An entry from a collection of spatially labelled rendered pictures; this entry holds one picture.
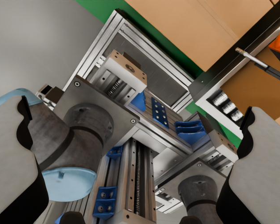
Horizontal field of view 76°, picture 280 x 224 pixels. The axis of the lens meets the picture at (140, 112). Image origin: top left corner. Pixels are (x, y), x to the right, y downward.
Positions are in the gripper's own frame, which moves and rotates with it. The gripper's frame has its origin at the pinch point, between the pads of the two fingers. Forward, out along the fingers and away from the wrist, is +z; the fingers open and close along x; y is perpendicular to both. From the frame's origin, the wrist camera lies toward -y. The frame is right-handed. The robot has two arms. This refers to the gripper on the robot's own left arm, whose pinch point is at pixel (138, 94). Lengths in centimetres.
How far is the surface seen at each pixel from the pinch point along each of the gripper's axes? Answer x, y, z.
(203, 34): 30, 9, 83
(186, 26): 21, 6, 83
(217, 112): 46, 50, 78
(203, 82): 38, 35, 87
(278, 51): 28.8, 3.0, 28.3
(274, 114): 50, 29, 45
